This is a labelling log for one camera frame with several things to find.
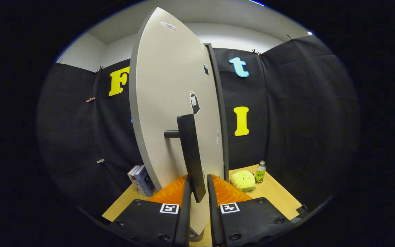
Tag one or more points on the beige shoe cabinet door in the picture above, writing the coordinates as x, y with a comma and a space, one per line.
166, 96

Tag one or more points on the white book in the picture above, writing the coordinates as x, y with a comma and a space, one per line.
132, 175

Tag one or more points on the red clothes peg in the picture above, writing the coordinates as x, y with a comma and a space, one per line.
90, 99

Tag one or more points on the yellow plush toy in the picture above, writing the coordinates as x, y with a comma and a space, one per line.
242, 179

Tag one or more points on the white clothes peg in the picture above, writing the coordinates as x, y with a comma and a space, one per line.
100, 160

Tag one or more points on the long ceiling light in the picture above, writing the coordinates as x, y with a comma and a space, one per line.
256, 2

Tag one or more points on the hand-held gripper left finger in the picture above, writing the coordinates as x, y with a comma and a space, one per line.
184, 219

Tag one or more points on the green drink bottle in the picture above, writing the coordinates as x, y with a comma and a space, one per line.
260, 175

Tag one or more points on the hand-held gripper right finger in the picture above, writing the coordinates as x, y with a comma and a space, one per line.
214, 223

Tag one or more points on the grey shoe cabinet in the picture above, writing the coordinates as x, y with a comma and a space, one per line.
222, 120

